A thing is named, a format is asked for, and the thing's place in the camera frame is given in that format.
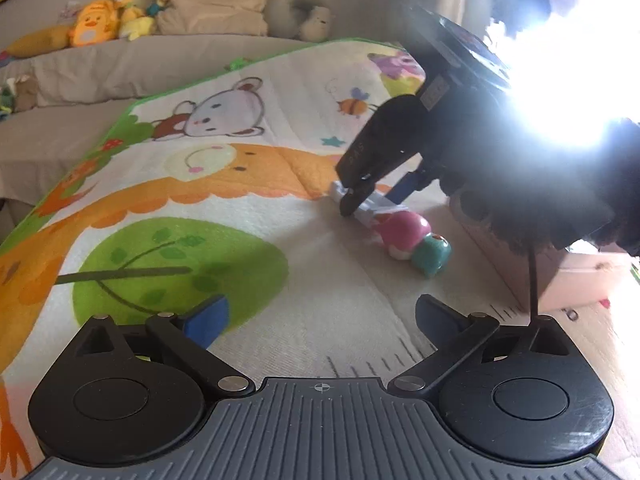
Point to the grey sofa bed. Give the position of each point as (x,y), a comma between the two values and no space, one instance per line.
(80,92)

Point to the beige pillow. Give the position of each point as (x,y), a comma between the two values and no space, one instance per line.
(213,17)

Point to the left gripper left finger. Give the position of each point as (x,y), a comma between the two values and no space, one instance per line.
(184,339)

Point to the yellow duck plush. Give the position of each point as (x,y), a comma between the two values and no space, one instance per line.
(95,23)

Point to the white USB battery charger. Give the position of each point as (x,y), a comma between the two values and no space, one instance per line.
(364,209)

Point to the grey neck pillow plush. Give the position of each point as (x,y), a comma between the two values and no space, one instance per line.
(304,20)

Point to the pink cardboard box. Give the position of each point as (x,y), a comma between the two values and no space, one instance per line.
(569,278)

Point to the colourful cartoon play mat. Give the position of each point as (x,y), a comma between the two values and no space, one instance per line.
(222,188)

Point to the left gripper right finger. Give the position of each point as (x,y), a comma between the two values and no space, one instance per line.
(455,336)

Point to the pink green squishy figure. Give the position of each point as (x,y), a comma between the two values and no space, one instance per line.
(407,236)

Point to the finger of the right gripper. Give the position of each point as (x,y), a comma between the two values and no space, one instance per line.
(411,182)
(389,138)

